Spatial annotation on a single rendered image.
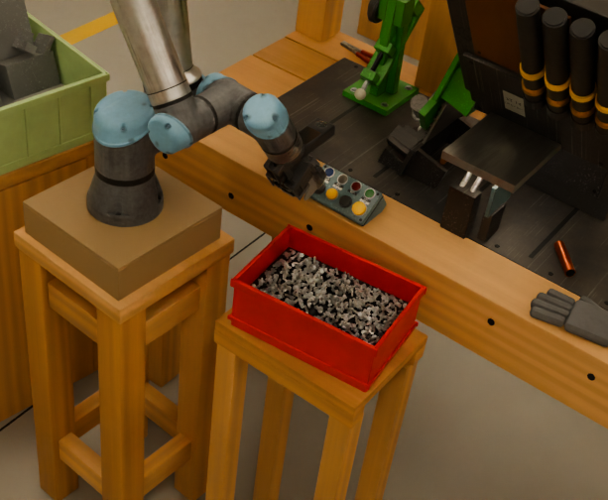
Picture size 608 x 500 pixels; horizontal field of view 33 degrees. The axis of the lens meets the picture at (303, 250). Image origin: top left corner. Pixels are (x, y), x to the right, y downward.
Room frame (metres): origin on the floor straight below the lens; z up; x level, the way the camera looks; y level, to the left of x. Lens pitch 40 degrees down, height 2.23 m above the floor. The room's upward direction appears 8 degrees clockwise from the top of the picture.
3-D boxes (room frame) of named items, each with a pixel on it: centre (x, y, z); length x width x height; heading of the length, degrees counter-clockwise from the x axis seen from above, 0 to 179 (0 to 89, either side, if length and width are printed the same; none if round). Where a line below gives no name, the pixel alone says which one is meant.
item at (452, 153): (1.79, -0.41, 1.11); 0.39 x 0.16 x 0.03; 148
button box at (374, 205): (1.77, -0.07, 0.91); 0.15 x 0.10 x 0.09; 58
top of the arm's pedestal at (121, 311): (1.62, 0.37, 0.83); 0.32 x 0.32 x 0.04; 55
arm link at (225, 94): (1.64, 0.19, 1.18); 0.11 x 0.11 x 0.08; 56
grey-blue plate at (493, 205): (1.74, -0.38, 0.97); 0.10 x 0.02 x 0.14; 148
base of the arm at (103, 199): (1.62, 0.37, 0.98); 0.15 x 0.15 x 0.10
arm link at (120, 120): (1.63, 0.36, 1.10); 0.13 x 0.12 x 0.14; 146
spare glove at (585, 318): (1.50, -0.55, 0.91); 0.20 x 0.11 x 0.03; 67
